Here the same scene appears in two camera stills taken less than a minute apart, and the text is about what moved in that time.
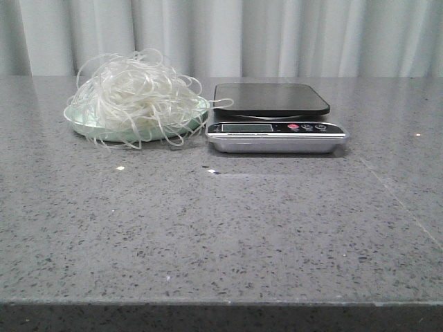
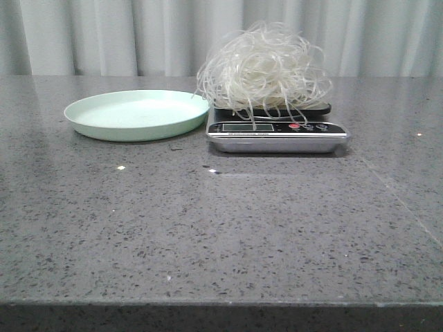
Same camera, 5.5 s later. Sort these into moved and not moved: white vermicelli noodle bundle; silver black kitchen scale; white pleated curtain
Moved: white vermicelli noodle bundle
Not moved: white pleated curtain; silver black kitchen scale
